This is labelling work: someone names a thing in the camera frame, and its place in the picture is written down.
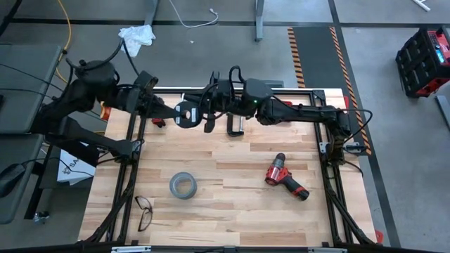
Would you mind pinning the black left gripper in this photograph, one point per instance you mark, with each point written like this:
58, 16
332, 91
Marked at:
140, 100

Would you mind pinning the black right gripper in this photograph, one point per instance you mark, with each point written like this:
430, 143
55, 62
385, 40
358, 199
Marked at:
230, 98

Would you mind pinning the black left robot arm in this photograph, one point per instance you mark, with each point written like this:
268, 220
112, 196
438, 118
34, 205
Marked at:
88, 138

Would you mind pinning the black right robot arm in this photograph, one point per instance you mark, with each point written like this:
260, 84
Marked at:
306, 114

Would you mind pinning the grey red work glove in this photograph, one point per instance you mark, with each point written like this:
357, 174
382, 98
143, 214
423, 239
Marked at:
159, 123

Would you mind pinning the black C-clamp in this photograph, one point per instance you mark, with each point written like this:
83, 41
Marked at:
229, 126

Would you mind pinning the red table clamp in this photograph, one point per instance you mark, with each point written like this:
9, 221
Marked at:
104, 112
379, 237
346, 100

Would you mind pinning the grey box behind table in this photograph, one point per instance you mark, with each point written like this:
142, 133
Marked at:
277, 83

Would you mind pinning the white crumpled cloth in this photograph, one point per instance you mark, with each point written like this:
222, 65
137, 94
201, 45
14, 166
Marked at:
135, 35

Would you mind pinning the clear safety glasses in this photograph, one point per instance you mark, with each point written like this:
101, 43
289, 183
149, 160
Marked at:
144, 204

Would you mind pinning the grey desk leg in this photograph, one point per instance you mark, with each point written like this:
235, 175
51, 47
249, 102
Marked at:
151, 12
259, 19

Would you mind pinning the white printed sign board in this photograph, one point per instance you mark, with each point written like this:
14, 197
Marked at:
74, 172

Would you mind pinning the hazard striped floor mat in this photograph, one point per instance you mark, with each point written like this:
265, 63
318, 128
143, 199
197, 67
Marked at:
316, 52

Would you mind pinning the grey side desk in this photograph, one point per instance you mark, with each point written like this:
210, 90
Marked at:
14, 112
14, 211

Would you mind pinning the small metal floor fitting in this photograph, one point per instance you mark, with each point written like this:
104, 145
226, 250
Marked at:
41, 216

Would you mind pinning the black computer mouse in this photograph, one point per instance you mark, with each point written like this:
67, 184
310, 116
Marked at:
8, 179

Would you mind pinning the red black tool box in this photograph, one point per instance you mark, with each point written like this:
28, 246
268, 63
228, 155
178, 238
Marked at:
422, 59

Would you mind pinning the white floor object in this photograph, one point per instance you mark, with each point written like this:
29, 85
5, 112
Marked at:
421, 5

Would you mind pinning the grey duct tape roll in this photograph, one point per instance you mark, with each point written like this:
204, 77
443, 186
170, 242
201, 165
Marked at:
172, 186

